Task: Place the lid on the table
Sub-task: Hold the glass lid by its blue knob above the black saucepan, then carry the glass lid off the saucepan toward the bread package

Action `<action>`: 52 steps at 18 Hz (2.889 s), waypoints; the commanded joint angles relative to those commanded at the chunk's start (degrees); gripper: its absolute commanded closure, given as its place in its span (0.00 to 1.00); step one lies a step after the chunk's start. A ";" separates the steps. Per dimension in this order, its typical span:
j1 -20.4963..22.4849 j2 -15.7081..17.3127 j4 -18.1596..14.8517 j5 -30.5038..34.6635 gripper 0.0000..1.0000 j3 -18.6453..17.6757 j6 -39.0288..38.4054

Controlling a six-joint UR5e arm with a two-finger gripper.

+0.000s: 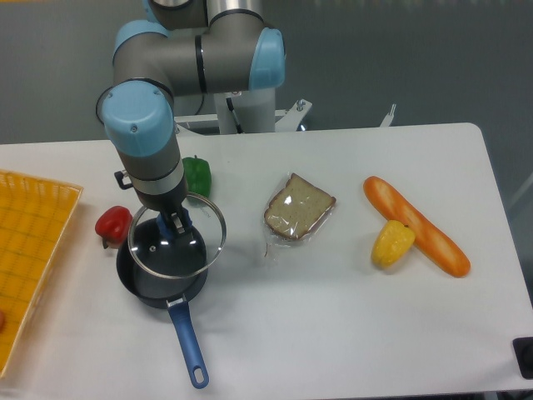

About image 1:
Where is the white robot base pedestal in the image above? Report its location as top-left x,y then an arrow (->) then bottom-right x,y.
175,88 -> 312,135

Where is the orange baguette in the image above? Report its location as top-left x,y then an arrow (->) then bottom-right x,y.
363,176 -> 471,278

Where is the green bell pepper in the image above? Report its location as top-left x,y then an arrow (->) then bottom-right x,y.
182,156 -> 212,198

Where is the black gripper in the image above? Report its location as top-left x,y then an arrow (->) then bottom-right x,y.
114,168 -> 188,242

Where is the black device at table edge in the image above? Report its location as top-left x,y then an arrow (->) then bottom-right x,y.
512,337 -> 533,380

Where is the glass lid with blue knob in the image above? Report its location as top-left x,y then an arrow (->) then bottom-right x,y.
127,193 -> 227,280

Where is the yellow bell pepper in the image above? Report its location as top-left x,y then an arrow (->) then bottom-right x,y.
371,220 -> 416,268

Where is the yellow woven basket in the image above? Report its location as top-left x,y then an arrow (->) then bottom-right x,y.
1,170 -> 83,377

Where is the dark saucepan with blue handle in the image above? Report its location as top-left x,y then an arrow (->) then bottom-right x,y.
117,243 -> 209,389

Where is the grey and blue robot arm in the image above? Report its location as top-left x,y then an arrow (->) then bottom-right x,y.
101,1 -> 286,233

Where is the red bell pepper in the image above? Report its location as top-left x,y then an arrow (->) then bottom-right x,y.
95,206 -> 132,249

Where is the bread slice in plastic wrap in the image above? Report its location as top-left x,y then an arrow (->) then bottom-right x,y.
262,172 -> 337,265

